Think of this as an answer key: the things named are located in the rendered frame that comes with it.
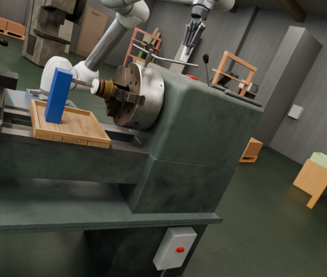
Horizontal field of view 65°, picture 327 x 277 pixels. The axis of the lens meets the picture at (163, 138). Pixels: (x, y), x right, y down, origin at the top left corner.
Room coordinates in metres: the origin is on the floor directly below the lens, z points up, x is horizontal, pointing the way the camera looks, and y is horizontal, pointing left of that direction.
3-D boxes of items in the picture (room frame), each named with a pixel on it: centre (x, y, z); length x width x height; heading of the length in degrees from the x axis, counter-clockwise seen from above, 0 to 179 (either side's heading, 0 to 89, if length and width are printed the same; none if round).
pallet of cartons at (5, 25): (9.51, 7.05, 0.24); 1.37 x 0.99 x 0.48; 134
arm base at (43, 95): (1.59, 0.80, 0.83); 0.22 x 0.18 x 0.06; 134
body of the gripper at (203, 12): (1.25, 0.06, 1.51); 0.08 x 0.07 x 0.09; 36
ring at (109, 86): (1.17, 0.33, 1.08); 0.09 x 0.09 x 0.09; 36
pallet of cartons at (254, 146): (5.22, -1.29, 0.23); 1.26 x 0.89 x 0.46; 137
